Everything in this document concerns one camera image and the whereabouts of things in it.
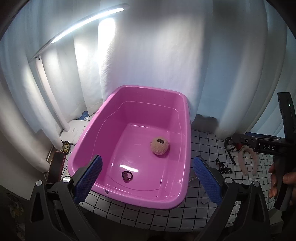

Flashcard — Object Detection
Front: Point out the black wrist watch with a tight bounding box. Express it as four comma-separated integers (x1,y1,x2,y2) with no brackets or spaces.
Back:
224,137,237,165

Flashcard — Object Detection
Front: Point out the dark red smartphone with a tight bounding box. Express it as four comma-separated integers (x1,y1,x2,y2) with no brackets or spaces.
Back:
47,152,66,183

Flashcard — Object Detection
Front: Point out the black lettered keychain strap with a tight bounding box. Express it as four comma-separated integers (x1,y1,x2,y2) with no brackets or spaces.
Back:
215,158,233,175

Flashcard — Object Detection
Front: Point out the black gold badge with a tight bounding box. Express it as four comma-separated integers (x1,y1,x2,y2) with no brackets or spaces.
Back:
62,141,71,154

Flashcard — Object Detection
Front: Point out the pink plastic tub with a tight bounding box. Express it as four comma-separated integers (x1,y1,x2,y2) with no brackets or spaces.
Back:
68,85,191,209

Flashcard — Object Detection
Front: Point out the dark purple hair tie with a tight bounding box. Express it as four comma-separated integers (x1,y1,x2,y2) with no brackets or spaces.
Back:
121,170,134,183

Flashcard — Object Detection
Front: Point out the white curtain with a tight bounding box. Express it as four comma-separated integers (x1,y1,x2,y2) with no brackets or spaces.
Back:
0,0,296,173

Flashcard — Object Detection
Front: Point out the person's right hand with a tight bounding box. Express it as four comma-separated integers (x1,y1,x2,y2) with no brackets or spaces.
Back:
268,163,296,204

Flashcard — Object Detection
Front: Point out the white desk lamp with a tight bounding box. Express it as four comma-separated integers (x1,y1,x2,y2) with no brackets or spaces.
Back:
30,3,130,145

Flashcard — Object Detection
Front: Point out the pearl hair claw clip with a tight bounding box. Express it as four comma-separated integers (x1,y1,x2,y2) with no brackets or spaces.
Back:
189,177,198,182

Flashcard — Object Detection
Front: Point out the pink fuzzy strawberry headband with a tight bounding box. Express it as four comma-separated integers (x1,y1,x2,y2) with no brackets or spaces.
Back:
237,145,258,176

